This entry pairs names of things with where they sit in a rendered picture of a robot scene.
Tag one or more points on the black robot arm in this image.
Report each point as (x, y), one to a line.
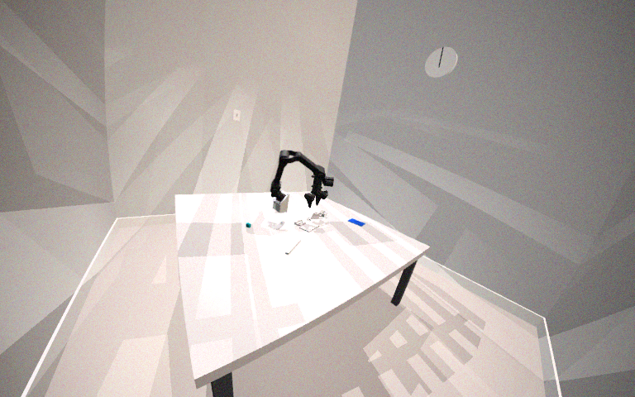
(319, 174)

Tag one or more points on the blue flat square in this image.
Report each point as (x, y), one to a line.
(360, 224)

